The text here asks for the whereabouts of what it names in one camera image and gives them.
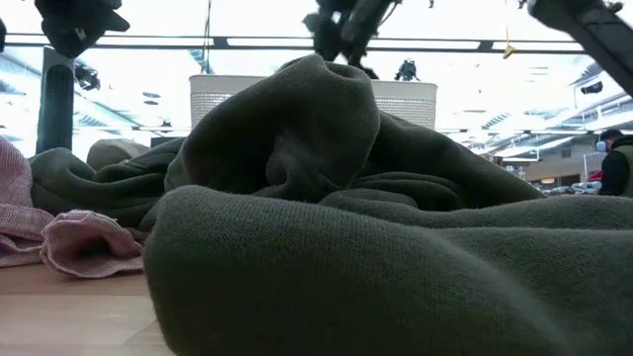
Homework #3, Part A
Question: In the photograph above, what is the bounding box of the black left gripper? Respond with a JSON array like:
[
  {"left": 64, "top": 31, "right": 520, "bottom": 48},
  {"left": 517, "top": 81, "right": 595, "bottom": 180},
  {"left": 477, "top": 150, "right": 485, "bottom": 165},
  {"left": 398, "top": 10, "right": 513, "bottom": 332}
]
[{"left": 34, "top": 0, "right": 132, "bottom": 60}]

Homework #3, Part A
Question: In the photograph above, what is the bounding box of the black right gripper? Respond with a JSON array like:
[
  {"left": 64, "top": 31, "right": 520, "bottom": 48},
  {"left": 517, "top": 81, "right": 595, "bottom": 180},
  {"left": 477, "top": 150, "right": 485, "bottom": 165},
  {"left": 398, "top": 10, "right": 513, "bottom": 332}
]
[{"left": 302, "top": 0, "right": 403, "bottom": 69}]

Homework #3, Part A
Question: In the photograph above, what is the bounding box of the beige garment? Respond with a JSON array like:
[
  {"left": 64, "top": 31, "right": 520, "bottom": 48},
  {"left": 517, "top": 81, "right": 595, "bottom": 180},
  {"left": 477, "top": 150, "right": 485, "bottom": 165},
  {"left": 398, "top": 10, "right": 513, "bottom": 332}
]
[{"left": 86, "top": 137, "right": 151, "bottom": 173}]

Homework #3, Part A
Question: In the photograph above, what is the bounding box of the olive green garment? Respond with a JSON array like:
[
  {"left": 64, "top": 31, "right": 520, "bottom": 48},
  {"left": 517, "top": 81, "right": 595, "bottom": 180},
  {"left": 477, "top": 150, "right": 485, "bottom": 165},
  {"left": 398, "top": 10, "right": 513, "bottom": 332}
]
[{"left": 29, "top": 52, "right": 633, "bottom": 356}]

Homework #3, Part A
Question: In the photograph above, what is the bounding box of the dark ceiling device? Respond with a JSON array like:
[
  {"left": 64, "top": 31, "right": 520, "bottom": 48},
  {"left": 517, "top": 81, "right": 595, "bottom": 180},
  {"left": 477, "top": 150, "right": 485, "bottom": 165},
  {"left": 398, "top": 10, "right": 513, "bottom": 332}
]
[{"left": 394, "top": 57, "right": 421, "bottom": 83}]

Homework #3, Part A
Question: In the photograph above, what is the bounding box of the dark room column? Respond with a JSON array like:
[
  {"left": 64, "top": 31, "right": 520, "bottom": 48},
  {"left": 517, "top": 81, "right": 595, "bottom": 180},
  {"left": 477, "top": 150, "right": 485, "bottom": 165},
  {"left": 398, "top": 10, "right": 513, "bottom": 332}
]
[{"left": 35, "top": 45, "right": 76, "bottom": 155}]

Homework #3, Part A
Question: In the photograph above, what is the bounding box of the white plastic laundry basket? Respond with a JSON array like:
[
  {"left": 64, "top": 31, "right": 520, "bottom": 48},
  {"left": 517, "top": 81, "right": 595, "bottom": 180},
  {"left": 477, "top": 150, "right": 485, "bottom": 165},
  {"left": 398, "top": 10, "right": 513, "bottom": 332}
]
[{"left": 189, "top": 73, "right": 439, "bottom": 132}]

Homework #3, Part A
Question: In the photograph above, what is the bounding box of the pink garment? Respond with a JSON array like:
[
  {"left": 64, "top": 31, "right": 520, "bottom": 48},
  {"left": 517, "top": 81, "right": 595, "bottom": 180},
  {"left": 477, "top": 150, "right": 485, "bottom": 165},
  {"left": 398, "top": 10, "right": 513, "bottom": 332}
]
[{"left": 0, "top": 134, "right": 149, "bottom": 280}]

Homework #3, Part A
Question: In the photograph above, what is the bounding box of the person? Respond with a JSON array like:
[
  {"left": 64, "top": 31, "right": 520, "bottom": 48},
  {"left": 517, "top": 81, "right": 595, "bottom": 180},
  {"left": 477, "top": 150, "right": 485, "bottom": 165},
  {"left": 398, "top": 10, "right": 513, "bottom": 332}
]
[{"left": 594, "top": 128, "right": 633, "bottom": 199}]

